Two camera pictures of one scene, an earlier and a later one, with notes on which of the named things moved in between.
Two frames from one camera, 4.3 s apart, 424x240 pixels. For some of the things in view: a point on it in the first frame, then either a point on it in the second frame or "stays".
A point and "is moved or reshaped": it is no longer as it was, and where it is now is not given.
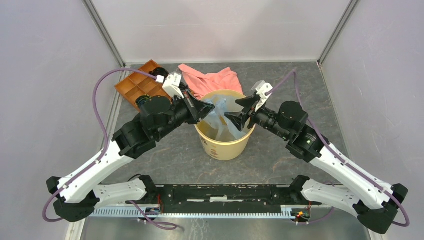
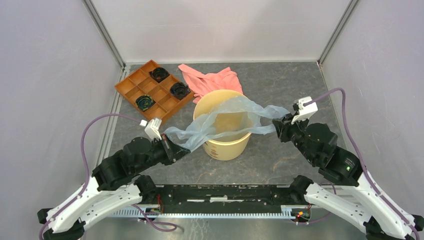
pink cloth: x=200 y=84 stays
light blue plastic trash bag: x=216 y=118 is moved or reshaped
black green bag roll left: x=143 y=101 stays
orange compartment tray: x=138 y=84 stays
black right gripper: x=239 y=118 to x=282 y=125
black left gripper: x=198 y=110 to x=174 y=152
